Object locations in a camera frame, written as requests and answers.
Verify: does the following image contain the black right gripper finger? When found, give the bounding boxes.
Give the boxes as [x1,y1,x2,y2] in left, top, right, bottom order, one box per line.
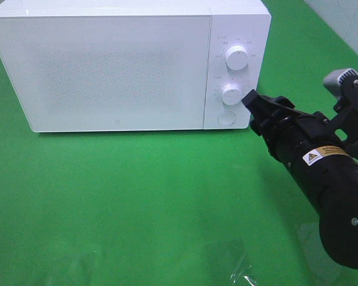
[242,89,295,119]

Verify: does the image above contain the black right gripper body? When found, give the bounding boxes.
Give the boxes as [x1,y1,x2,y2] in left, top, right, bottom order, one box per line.
[249,107,351,167]

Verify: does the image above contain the round door release button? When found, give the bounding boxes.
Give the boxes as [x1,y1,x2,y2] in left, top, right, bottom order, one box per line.
[218,111,236,126]

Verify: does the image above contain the white microwave door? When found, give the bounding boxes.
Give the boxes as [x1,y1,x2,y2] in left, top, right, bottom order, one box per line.
[0,16,211,132]

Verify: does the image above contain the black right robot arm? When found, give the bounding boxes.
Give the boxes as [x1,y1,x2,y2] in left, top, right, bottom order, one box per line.
[242,90,358,269]

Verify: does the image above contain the lower white microwave knob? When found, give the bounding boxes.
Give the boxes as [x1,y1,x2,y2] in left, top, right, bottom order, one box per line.
[221,83,243,105]

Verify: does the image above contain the white microwave knob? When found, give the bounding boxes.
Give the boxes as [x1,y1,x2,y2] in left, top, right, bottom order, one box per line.
[221,83,243,105]
[226,45,249,71]

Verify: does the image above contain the upper white microwave knob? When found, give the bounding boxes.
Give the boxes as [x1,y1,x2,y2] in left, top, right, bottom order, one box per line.
[226,45,249,71]

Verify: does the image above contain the clear tape patch right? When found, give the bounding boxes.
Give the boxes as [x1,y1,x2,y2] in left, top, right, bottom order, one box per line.
[297,222,323,254]

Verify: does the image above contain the clear tape strip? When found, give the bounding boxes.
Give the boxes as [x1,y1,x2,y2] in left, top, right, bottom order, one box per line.
[228,256,258,286]

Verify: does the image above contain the white microwave oven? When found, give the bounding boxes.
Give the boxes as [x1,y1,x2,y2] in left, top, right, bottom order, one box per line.
[0,1,271,132]

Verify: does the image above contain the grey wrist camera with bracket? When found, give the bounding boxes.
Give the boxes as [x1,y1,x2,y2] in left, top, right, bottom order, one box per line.
[323,68,358,159]

